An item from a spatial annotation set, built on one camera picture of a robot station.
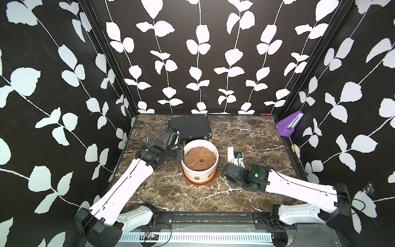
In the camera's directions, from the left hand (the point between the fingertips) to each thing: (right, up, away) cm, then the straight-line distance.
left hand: (183, 149), depth 75 cm
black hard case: (+2, +11, +31) cm, 33 cm away
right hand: (+24, -13, +1) cm, 27 cm away
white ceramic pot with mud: (+8, -8, +8) cm, 14 cm away
